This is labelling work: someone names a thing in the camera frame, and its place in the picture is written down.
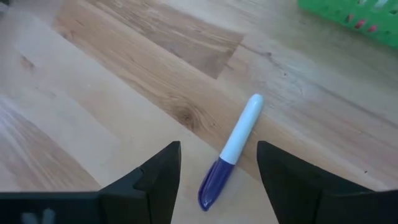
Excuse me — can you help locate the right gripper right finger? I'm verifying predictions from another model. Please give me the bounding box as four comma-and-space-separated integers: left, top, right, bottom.
256, 140, 374, 224

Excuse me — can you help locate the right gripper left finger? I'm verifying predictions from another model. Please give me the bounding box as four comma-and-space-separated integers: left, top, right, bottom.
99, 141, 182, 224

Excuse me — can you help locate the purple-cap thin white marker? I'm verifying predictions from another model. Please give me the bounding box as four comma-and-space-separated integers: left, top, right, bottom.
198, 93, 265, 212

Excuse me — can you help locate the green plastic basket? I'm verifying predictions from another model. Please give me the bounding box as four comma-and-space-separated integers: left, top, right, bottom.
297, 0, 398, 50

